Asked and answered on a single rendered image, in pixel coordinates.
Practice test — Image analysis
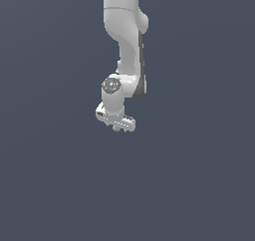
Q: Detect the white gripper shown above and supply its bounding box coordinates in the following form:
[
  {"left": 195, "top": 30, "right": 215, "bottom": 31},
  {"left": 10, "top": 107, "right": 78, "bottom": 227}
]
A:
[{"left": 95, "top": 101, "right": 136, "bottom": 133}]

